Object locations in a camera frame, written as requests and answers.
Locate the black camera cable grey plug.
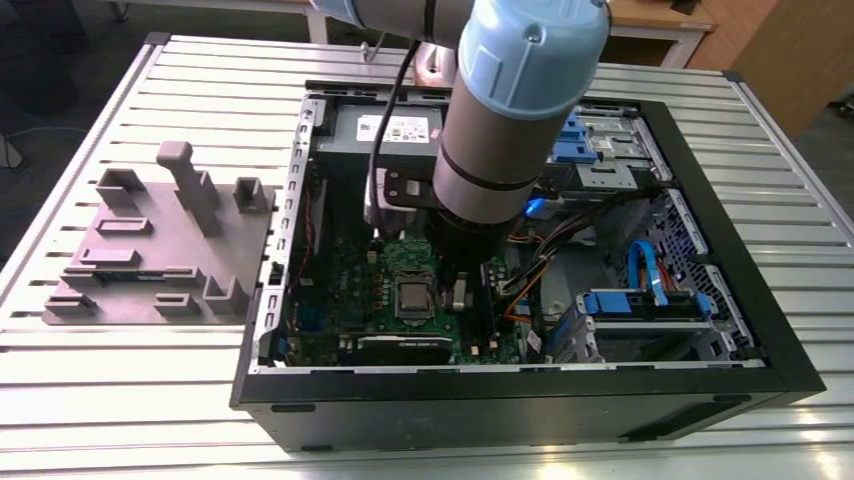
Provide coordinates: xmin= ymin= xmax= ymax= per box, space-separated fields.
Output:
xmin=367 ymin=37 xmax=423 ymax=236

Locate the light blue flat wire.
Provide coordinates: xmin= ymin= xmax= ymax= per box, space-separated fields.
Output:
xmin=628 ymin=240 xmax=669 ymax=307

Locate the hard disk in blue carrier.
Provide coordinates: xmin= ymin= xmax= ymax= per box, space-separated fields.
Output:
xmin=577 ymin=290 xmax=713 ymax=322

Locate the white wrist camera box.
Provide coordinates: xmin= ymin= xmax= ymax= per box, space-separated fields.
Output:
xmin=363 ymin=166 xmax=443 ymax=234

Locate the black graphics card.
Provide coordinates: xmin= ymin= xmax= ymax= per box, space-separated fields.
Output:
xmin=338 ymin=333 xmax=454 ymax=366

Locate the black open PC case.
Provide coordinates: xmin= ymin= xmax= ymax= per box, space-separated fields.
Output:
xmin=230 ymin=78 xmax=829 ymax=454

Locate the brown wooden cabinet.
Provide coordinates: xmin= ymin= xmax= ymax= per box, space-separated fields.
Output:
xmin=686 ymin=0 xmax=854 ymax=144

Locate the thin cable silver plug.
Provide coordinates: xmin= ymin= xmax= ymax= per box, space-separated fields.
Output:
xmin=359 ymin=34 xmax=390 ymax=64

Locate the silver metal disk bay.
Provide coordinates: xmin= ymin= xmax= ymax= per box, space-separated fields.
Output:
xmin=543 ymin=287 xmax=766 ymax=366

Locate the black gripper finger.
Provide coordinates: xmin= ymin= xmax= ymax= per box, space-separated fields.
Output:
xmin=447 ymin=270 xmax=477 ymax=312

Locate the grey plastic parts rack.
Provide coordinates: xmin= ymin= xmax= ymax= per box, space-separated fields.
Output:
xmin=40 ymin=141 xmax=279 ymax=327

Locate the black sleeved cable bundle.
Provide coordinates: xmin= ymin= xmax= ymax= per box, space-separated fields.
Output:
xmin=499 ymin=187 xmax=669 ymax=301

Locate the thin metal locking lever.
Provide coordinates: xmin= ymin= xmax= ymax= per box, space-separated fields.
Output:
xmin=437 ymin=273 xmax=455 ymax=321

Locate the orange wire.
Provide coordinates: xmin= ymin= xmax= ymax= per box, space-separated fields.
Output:
xmin=501 ymin=297 xmax=535 ymax=326

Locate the grey power supply unit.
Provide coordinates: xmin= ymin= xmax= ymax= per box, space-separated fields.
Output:
xmin=311 ymin=105 xmax=447 ymax=236

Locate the wooden desk white frame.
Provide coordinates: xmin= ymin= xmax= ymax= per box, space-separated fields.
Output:
xmin=303 ymin=0 xmax=720 ymax=69

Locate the CPU socket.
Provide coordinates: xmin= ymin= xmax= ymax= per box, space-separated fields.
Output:
xmin=391 ymin=268 xmax=443 ymax=322

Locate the blue green RAM stick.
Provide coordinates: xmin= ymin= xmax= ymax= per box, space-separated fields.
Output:
xmin=92 ymin=269 xmax=169 ymax=282

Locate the silver metal drive cage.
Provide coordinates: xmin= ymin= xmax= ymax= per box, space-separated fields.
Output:
xmin=526 ymin=104 xmax=673 ymax=216

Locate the green motherboard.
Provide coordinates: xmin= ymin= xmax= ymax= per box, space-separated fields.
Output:
xmin=283 ymin=232 xmax=529 ymax=366

